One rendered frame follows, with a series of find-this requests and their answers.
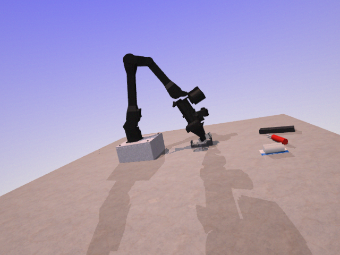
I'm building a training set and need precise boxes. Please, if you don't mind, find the black rectangular bar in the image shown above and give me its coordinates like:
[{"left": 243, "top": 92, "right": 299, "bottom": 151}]
[{"left": 259, "top": 125, "right": 295, "bottom": 134}]

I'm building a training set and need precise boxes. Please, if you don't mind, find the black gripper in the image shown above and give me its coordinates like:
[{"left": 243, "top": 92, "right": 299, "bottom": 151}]
[{"left": 182, "top": 107, "right": 206, "bottom": 140}]

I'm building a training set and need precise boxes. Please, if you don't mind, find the white and black battery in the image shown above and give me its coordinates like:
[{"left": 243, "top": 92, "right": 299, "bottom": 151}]
[{"left": 198, "top": 132, "right": 212, "bottom": 143}]

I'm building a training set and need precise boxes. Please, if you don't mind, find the red screwdriver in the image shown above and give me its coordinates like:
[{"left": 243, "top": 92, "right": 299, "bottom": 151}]
[{"left": 266, "top": 134, "right": 288, "bottom": 145}]

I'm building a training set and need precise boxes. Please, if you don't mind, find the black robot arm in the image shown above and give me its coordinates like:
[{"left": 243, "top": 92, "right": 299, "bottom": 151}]
[{"left": 123, "top": 53, "right": 209, "bottom": 143}]

